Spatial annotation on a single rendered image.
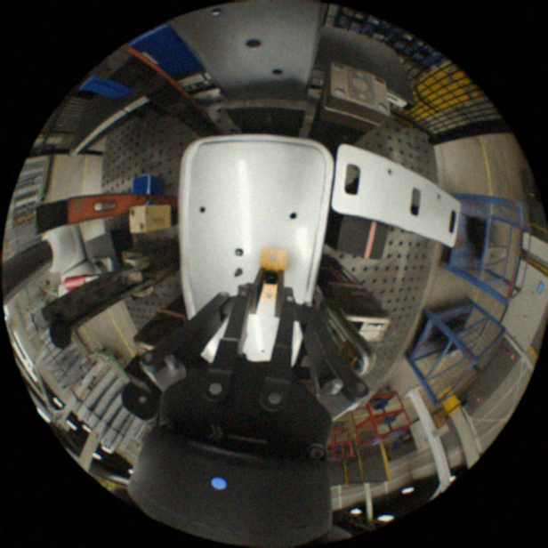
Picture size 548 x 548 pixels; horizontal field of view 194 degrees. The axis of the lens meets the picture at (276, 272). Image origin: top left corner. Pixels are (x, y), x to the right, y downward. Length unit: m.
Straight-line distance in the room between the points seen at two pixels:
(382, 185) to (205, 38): 0.28
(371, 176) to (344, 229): 0.09
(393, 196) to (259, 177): 0.20
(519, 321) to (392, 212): 7.83
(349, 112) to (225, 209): 0.21
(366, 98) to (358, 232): 0.19
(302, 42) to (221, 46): 0.07
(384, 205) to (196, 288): 0.33
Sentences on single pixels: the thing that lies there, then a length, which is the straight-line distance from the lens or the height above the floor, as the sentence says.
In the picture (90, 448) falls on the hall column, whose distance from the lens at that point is 8.27.
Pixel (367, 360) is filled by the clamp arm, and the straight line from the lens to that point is 0.20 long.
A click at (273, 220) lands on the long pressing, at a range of 0.22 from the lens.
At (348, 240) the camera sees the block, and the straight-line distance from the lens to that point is 0.26.
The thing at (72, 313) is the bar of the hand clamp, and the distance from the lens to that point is 0.24.
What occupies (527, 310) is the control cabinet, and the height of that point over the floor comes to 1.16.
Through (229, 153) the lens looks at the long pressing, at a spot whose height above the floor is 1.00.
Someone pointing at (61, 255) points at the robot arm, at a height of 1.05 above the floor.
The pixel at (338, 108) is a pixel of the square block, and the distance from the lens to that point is 0.24.
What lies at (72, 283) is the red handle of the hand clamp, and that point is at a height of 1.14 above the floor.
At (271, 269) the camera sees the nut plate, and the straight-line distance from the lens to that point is 0.23.
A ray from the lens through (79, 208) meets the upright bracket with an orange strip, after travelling 0.22.
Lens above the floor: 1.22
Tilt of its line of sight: 69 degrees down
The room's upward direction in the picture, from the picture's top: 173 degrees counter-clockwise
